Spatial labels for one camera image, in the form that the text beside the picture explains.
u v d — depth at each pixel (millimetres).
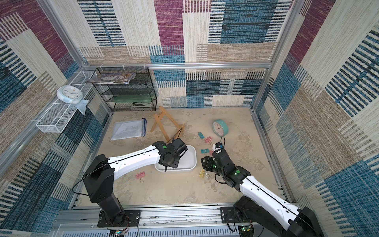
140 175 844
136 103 1103
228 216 730
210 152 957
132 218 730
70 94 754
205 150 962
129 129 1078
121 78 878
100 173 494
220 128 975
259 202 489
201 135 1039
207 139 1013
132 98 1078
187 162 913
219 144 736
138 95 1114
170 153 613
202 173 870
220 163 601
